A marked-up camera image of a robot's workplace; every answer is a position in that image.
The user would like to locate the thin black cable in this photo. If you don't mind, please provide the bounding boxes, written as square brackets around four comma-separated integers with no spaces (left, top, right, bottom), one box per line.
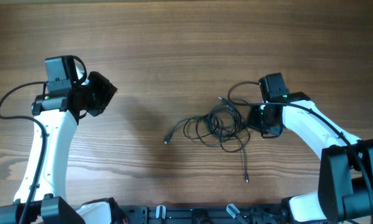
[182,107,252,183]

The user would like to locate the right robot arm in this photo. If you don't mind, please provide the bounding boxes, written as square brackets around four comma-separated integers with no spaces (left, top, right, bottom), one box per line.
[248,73,373,223]

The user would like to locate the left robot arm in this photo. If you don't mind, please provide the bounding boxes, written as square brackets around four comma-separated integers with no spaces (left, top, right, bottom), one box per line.
[0,55,126,223]

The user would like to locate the right camera cable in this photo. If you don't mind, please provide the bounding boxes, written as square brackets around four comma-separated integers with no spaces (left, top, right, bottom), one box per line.
[227,81,373,224]

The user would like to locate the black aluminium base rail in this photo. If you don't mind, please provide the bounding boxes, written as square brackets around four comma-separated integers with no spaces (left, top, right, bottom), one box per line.
[60,203,339,224]

